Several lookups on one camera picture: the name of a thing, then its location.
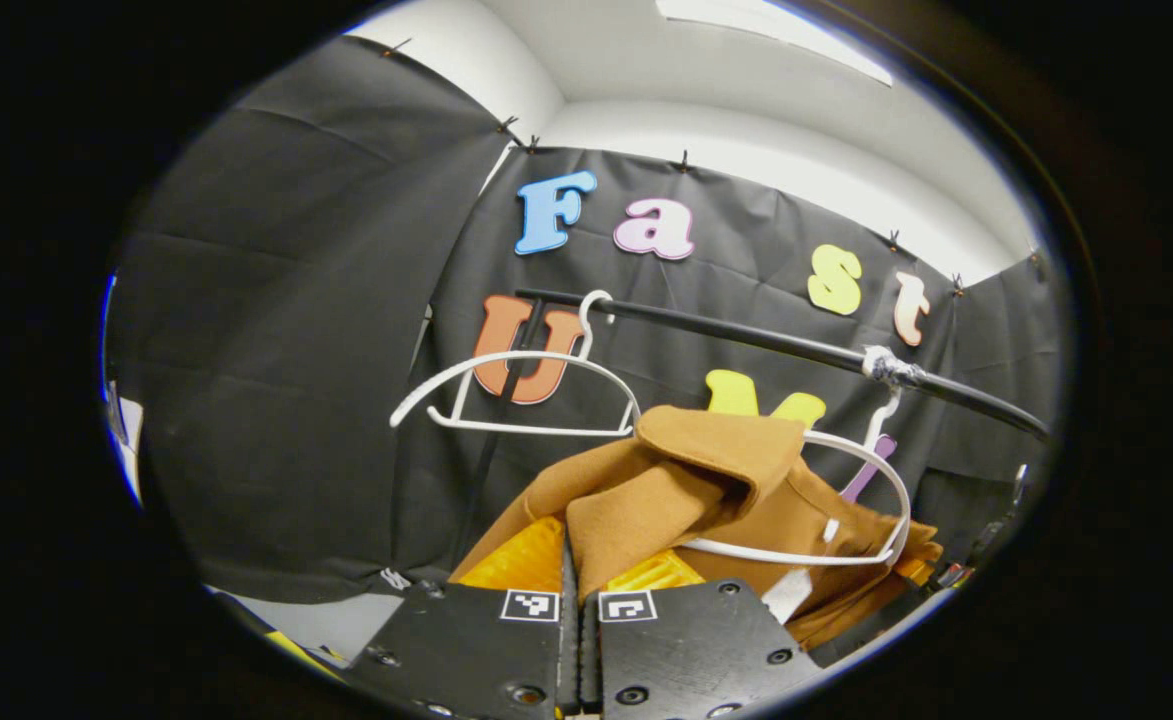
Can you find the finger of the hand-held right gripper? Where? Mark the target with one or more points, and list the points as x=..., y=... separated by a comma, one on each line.
x=876, y=625

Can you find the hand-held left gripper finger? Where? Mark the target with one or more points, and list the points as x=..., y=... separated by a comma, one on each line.
x=590, y=660
x=569, y=650

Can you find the white hanger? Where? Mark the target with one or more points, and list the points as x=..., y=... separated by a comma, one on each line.
x=901, y=490
x=526, y=427

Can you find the brown shirt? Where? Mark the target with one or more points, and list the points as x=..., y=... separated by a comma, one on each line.
x=706, y=470

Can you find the empty white hanger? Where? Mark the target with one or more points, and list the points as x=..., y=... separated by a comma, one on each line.
x=526, y=427

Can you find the black clothes rack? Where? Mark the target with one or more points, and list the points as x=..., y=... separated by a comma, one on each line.
x=746, y=333

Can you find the white cloth tie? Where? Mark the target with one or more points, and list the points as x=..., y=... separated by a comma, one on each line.
x=396, y=579

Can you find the grey tape wrap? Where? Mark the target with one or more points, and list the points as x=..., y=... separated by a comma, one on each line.
x=886, y=365

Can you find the black backdrop cloth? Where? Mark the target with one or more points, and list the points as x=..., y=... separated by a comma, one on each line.
x=276, y=350

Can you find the large ceiling light panel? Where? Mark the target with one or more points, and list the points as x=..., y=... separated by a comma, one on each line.
x=766, y=22

